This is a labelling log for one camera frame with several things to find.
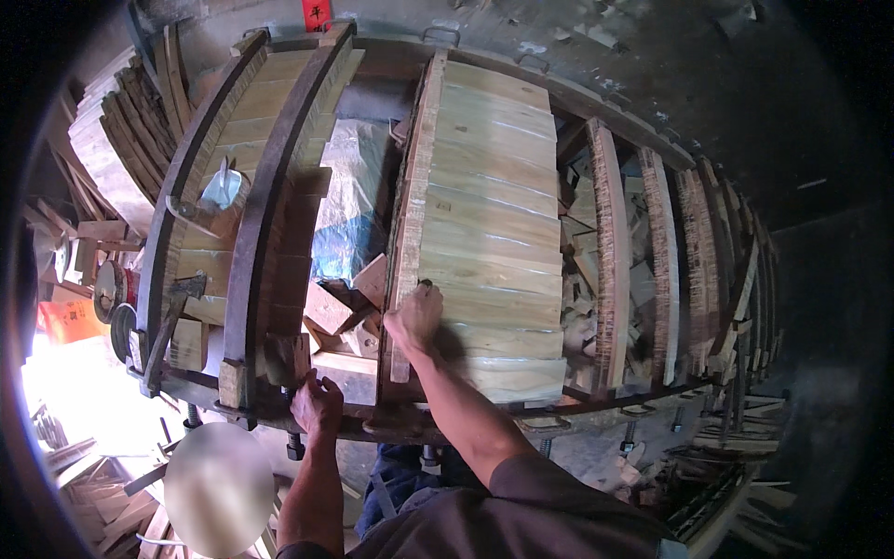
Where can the person's right hand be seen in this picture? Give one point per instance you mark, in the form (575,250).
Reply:
(415,321)

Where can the person's left hand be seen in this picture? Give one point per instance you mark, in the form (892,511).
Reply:
(318,412)

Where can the person's left fingers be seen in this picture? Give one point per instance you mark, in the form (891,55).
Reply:
(307,384)

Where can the large glued wood panel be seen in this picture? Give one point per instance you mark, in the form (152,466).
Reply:
(489,223)

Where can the wooden clamp block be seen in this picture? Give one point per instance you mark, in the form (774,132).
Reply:
(232,383)
(285,360)

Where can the threaded clamp bolt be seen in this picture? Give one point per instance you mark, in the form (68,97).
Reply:
(295,444)
(628,437)
(191,416)

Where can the heap of wood blocks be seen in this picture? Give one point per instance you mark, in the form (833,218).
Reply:
(342,314)

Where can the person's legs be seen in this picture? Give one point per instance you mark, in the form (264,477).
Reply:
(398,482)

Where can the dark curved clamp bar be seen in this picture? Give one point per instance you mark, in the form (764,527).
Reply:
(183,182)
(262,209)

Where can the crumpled clear plastic sheet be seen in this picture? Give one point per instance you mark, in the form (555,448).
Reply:
(353,195)

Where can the white glue jug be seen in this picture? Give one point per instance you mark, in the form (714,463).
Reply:
(222,187)

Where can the pile of wood scraps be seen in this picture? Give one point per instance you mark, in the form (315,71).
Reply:
(105,489)

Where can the orange printed bag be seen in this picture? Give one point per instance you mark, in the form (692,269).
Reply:
(68,320)

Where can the person's body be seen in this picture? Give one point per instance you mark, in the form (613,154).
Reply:
(517,517)

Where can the cluttered wooden bench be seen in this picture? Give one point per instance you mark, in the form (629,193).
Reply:
(77,237)

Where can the clamped pale wood panel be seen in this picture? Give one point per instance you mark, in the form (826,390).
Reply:
(279,98)

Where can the pile of wood offcuts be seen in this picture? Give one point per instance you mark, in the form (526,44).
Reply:
(580,279)

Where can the stack of curved wood panels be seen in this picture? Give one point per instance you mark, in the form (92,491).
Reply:
(126,133)

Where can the narrow board on edge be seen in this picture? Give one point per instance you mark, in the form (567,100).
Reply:
(660,265)
(611,251)
(698,265)

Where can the red paper sign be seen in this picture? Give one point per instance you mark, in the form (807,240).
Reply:
(316,14)

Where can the pile of wood strips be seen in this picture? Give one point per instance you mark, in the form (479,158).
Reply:
(733,454)

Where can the row of thin boards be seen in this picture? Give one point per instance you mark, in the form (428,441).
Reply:
(751,293)

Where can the metal clamp rack frame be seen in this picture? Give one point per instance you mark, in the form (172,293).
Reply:
(600,112)

